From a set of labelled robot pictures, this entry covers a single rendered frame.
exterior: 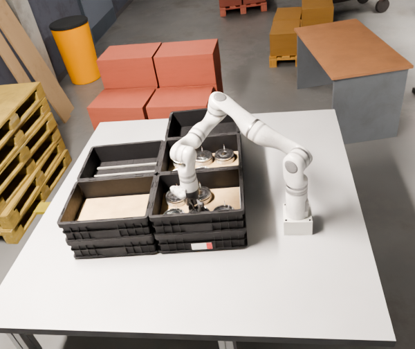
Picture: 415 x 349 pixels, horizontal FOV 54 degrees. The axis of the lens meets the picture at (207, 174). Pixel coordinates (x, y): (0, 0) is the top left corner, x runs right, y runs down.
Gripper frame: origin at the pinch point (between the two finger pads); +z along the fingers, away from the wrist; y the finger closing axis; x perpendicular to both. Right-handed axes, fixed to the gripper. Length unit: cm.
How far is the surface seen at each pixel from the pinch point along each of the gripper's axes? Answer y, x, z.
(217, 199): 1.3, -14.0, 2.3
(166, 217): -0.7, 14.3, -7.1
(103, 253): 21.0, 38.5, 12.0
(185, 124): 66, -44, 1
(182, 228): -3.4, 9.6, 0.6
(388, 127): 33, -219, 75
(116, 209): 31.2, 23.1, 2.2
